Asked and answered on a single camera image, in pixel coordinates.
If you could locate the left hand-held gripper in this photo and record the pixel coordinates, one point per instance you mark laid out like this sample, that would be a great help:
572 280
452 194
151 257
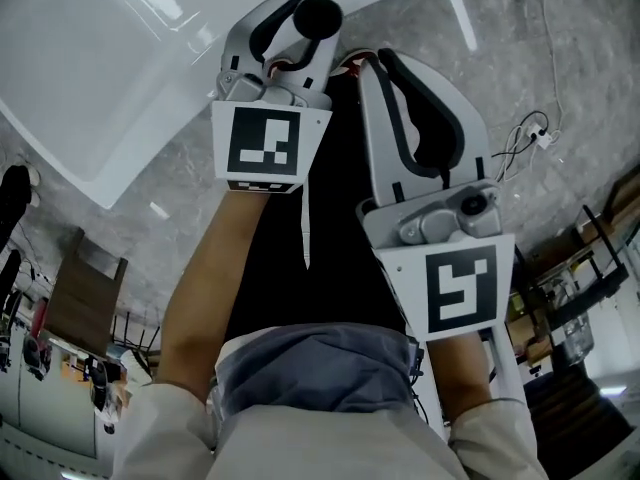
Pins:
265 143

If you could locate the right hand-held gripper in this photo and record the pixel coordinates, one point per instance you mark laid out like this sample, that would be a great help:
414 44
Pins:
450 278

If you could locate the person's right forearm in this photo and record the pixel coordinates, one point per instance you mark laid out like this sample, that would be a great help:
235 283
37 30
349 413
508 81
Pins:
457 378

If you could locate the person's left forearm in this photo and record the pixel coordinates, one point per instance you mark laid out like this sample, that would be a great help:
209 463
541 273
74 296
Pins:
215 278

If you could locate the white bathtub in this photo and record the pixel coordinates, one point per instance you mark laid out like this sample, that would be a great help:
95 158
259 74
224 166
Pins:
100 68

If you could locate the person's red white shoe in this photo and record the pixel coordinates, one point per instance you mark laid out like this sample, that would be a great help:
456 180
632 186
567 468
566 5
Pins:
350 65

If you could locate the person's black trousers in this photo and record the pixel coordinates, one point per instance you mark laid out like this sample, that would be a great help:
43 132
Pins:
340 248

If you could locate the black metal shelf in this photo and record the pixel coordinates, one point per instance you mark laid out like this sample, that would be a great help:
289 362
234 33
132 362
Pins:
600 248

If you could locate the person's grey shirt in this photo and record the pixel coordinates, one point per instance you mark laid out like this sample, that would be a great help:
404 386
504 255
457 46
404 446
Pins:
310 368

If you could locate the dark wooden side table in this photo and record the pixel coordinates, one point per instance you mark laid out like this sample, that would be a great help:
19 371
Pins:
80 293

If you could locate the person's beige overshirt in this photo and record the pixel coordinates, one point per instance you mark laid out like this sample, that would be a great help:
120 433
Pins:
325 448

